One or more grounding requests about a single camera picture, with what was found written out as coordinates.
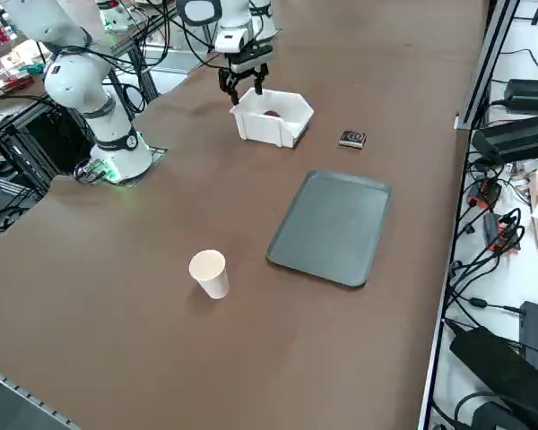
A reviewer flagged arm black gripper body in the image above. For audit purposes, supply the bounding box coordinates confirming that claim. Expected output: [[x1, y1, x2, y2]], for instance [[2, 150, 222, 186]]
[[227, 42, 275, 74]]

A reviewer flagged white plastic bin box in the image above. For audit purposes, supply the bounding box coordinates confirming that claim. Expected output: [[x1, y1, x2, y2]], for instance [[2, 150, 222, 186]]
[[229, 87, 316, 150]]

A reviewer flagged small black printed box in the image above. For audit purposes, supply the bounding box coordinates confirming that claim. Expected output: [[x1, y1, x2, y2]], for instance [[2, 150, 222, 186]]
[[338, 129, 369, 151]]

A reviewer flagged gray rectangular tray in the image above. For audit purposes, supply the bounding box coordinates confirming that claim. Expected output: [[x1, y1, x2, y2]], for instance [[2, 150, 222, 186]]
[[265, 168, 394, 290]]

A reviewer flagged white paper cup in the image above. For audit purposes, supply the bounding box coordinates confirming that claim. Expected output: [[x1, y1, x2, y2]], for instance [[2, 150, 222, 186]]
[[188, 249, 230, 301]]

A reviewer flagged orange black connector device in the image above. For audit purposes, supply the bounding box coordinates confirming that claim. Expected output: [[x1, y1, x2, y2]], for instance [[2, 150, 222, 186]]
[[483, 212, 525, 255], [468, 178, 503, 211]]

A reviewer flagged dark ribbed power adapter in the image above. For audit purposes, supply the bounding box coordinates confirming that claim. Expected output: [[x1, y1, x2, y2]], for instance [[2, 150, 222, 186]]
[[471, 114, 538, 165]]

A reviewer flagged black flat power supply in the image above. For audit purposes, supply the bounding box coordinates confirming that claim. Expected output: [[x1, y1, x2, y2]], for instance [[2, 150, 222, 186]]
[[504, 79, 538, 114]]

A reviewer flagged large black power brick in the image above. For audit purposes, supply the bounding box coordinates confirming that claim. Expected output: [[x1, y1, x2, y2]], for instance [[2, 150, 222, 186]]
[[447, 325, 538, 425]]

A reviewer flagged grey metal panel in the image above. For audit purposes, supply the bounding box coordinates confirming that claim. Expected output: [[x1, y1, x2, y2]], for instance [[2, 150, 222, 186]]
[[0, 362, 80, 430]]

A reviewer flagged aluminium profile post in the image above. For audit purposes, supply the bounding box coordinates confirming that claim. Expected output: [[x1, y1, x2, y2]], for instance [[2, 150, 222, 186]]
[[454, 0, 521, 131]]

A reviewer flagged black cable with inline block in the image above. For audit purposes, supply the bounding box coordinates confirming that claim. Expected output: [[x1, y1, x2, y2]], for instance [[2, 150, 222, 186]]
[[443, 293, 524, 314]]

